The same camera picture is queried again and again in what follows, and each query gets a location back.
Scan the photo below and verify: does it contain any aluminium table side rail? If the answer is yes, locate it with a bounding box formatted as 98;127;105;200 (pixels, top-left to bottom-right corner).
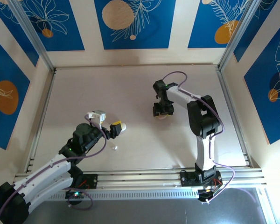
215;66;254;168
24;67;57;175

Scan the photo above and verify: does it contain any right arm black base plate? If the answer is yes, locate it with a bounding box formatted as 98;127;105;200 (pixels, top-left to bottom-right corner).
180;170;223;187

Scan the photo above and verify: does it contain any blue floral wall panel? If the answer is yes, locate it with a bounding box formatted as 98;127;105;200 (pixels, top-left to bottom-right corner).
0;32;31;151
233;0;280;63
18;0;85;52
243;16;280;146
94;0;177;50
187;0;256;49
0;4;41;68

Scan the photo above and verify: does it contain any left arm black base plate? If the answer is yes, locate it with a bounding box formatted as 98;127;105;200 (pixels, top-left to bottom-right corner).
70;173;98;190

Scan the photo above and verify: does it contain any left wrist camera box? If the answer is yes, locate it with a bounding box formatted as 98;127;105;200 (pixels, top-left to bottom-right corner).
84;110;106;126

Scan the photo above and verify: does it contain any long aluminium mounting rail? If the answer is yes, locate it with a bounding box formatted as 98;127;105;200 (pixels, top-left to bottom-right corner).
10;167;267;194

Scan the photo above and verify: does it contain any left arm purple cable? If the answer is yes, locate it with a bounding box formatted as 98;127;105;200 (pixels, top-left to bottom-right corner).
0;113;108;224

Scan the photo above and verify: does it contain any grey slotted cable tray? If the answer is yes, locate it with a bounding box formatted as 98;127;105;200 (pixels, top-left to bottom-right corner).
48;188;200;203

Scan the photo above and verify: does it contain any aluminium frame post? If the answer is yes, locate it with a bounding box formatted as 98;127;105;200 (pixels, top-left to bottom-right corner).
218;0;264;70
8;0;56;72

